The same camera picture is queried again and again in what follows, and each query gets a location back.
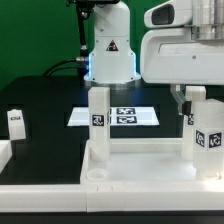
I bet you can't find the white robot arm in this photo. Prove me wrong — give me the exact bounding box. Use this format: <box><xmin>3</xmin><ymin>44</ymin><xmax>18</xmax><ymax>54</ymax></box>
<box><xmin>85</xmin><ymin>0</ymin><xmax>224</xmax><ymax>115</ymax></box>

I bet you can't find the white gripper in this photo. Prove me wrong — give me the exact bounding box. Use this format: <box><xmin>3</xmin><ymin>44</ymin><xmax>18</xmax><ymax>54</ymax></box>
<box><xmin>140</xmin><ymin>28</ymin><xmax>224</xmax><ymax>115</ymax></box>

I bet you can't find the white marker sheet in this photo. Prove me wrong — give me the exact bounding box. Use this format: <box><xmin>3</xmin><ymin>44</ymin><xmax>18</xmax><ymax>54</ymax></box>
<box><xmin>67</xmin><ymin>107</ymin><xmax>159</xmax><ymax>127</ymax></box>

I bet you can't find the white front fence bar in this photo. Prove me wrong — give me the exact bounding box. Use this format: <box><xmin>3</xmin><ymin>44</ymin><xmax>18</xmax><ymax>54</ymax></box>
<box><xmin>0</xmin><ymin>181</ymin><xmax>224</xmax><ymax>212</ymax></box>

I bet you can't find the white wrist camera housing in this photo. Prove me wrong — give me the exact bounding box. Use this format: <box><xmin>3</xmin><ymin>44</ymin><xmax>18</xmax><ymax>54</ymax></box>
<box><xmin>144</xmin><ymin>0</ymin><xmax>193</xmax><ymax>29</ymax></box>

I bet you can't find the black camera pole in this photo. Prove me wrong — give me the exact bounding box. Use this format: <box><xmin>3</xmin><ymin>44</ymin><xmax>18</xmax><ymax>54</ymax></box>
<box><xmin>65</xmin><ymin>0</ymin><xmax>98</xmax><ymax>78</ymax></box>

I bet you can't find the white desk top tray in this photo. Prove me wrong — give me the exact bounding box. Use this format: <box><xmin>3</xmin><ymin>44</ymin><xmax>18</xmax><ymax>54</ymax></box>
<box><xmin>79</xmin><ymin>137</ymin><xmax>224</xmax><ymax>185</ymax></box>

